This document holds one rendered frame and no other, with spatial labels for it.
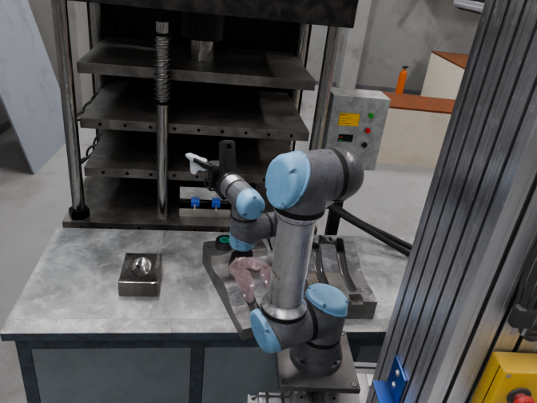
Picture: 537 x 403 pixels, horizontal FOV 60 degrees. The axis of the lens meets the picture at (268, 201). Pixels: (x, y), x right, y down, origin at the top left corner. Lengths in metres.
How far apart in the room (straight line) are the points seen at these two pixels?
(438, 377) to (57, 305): 1.43
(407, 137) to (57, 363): 4.62
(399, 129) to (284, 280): 4.67
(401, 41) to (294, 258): 8.44
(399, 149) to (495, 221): 5.00
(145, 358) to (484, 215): 1.47
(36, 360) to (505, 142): 1.75
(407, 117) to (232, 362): 4.20
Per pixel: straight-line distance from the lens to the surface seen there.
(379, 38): 9.23
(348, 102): 2.42
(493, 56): 0.86
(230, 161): 1.39
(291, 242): 1.04
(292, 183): 0.93
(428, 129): 5.77
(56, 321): 1.89
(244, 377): 2.05
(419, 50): 9.50
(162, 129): 2.26
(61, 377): 2.08
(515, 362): 0.95
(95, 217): 2.51
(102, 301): 1.94
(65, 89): 2.26
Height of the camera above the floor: 2.04
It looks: 28 degrees down
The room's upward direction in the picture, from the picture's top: 7 degrees clockwise
